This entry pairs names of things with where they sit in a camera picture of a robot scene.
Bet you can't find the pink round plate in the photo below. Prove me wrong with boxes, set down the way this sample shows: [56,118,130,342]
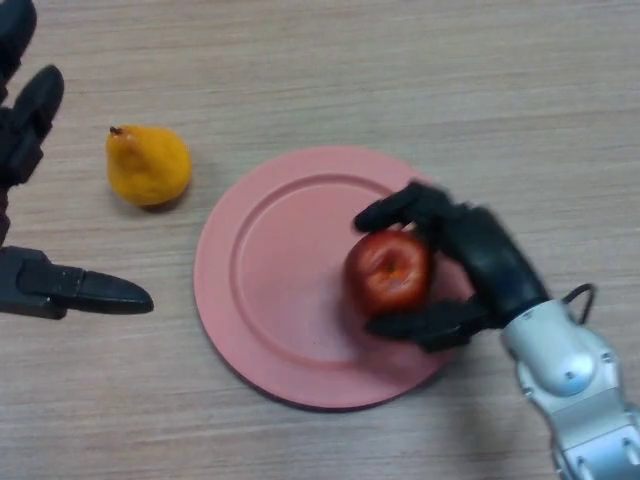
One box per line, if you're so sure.
[193,145,477,414]

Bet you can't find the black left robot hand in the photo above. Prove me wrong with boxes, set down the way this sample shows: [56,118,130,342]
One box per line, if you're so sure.
[0,0,155,321]

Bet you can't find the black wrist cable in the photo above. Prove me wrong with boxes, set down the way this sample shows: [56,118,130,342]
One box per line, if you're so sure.
[562,283,599,324]

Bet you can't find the yellow pear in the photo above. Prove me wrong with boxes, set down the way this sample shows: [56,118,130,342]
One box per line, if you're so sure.
[104,124,193,209]

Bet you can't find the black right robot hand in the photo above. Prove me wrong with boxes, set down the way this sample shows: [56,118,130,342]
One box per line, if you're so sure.
[353,180,551,354]

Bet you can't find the red apple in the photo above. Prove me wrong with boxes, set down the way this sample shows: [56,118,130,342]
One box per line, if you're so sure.
[344,229,434,319]

